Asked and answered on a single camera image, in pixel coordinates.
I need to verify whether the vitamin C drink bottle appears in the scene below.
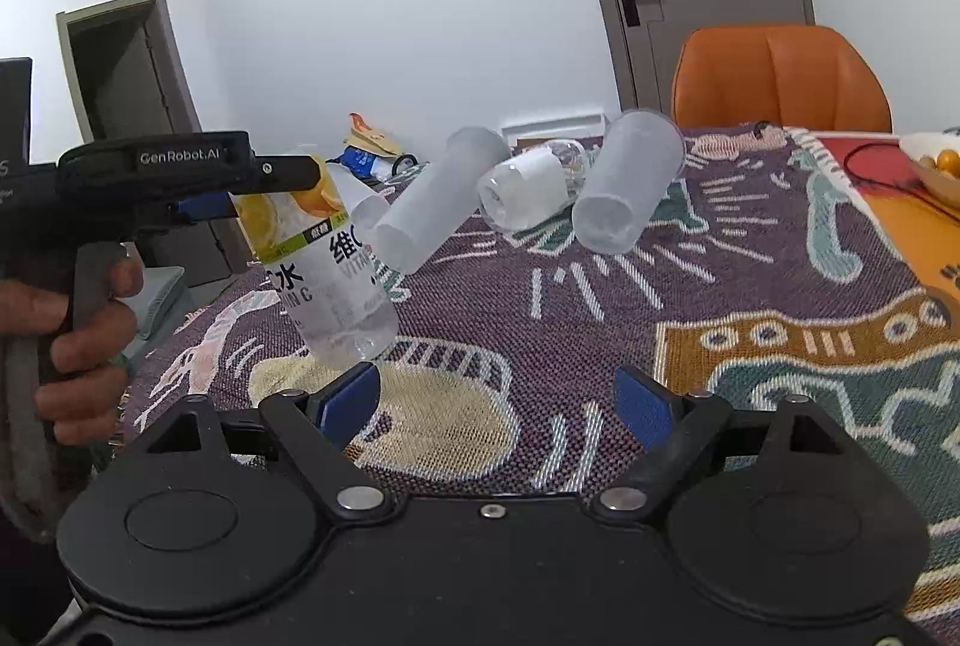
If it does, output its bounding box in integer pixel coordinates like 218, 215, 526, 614
231, 157, 398, 370

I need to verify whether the frosted cup far left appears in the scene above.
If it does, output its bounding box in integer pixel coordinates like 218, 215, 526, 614
325, 163, 389, 235

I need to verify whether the tall frosted cup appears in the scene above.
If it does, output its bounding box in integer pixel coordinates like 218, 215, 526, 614
373, 127, 511, 275

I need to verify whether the frosted cup right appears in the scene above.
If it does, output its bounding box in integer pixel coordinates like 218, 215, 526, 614
571, 109, 685, 256

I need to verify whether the person's left hand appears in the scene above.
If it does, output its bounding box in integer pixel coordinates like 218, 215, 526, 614
2, 258, 143, 446

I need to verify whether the black storage rack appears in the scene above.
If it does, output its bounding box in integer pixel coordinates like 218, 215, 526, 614
338, 147, 418, 184

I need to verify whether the patterned woven tablecloth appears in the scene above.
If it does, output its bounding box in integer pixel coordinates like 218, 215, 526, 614
110, 122, 960, 625

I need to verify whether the clear bottle white label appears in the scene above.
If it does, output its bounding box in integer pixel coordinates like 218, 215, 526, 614
477, 139, 590, 233

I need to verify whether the white bowl of oranges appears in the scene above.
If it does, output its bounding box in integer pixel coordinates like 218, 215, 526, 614
898, 130, 960, 208

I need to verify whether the orange chair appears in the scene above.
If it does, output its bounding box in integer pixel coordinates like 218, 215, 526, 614
670, 25, 892, 134

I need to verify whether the black cable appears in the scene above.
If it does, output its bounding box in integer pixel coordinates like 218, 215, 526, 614
841, 140, 932, 191

